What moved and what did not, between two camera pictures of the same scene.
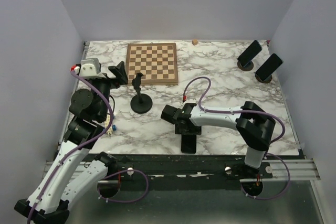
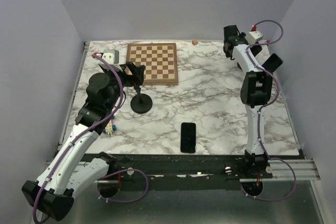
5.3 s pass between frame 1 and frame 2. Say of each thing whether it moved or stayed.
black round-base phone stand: stayed
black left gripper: moved
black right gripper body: moved
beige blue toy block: stayed
